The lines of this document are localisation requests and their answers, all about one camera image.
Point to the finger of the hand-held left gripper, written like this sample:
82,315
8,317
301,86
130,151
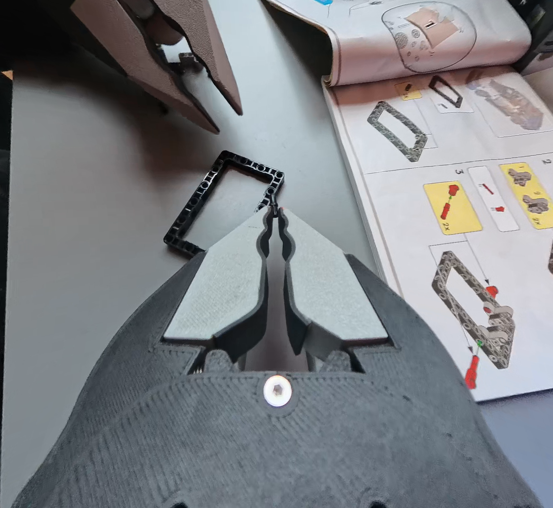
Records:
121,41
198,33

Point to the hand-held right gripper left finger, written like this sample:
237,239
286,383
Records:
220,292

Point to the person's left hand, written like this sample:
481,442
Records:
160,24

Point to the dark grey lego piece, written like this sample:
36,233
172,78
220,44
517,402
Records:
190,61

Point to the black rectangular lego frame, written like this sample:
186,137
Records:
199,197

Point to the lego instruction booklet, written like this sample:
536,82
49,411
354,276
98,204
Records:
432,214

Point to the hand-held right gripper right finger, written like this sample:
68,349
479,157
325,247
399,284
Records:
328,292

